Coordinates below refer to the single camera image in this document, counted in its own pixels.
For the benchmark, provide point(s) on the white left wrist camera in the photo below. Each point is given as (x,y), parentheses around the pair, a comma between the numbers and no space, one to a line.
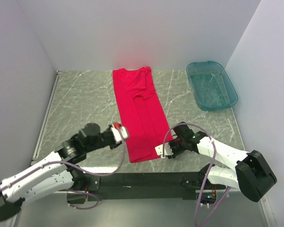
(120,133)

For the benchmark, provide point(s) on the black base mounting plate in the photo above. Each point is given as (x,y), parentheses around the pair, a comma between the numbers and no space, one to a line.
(143,185)

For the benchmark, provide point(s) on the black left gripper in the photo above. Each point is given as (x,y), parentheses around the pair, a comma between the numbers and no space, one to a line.
(112,146)

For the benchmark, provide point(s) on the red t shirt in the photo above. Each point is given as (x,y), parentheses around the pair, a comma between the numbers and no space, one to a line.
(141,113)

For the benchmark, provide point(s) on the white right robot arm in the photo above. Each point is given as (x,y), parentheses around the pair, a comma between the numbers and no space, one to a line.
(234,160)

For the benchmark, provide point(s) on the aluminium frame rail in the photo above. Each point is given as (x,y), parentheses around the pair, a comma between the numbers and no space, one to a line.
(249,181)

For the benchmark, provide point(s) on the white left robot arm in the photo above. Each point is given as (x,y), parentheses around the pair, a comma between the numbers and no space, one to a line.
(59,170)

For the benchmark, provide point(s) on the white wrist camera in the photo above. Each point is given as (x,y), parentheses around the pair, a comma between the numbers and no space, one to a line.
(162,151)
(120,133)

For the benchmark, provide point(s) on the teal plastic basket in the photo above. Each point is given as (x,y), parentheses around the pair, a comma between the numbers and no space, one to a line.
(211,86)

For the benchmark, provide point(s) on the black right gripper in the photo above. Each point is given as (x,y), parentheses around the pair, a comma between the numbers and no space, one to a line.
(175,153)

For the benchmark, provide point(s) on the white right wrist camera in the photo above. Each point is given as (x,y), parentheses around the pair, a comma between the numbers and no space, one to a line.
(162,151)

